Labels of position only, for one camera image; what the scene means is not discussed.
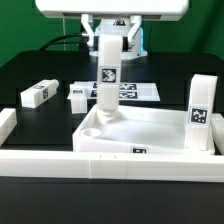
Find marker sheet with tags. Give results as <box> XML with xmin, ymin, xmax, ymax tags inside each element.
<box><xmin>72</xmin><ymin>81</ymin><xmax>160</xmax><ymax>102</ymax></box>

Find white desk top tray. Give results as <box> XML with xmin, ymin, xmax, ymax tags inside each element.
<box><xmin>72</xmin><ymin>106</ymin><xmax>215</xmax><ymax>155</ymax></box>

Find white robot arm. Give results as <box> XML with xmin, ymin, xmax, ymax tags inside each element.
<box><xmin>35</xmin><ymin>0</ymin><xmax>189</xmax><ymax>60</ymax></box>

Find white thin cable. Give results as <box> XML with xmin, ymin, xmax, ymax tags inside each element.
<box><xmin>61</xmin><ymin>17</ymin><xmax>67</xmax><ymax>52</ymax></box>

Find white U-shaped fence frame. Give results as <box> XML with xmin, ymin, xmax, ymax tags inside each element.
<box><xmin>0</xmin><ymin>109</ymin><xmax>224</xmax><ymax>182</ymax></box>

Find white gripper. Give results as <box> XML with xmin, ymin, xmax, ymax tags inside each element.
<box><xmin>35</xmin><ymin>0</ymin><xmax>189</xmax><ymax>52</ymax></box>

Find black cable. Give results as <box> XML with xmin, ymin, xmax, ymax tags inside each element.
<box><xmin>39</xmin><ymin>31</ymin><xmax>91</xmax><ymax>52</ymax></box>

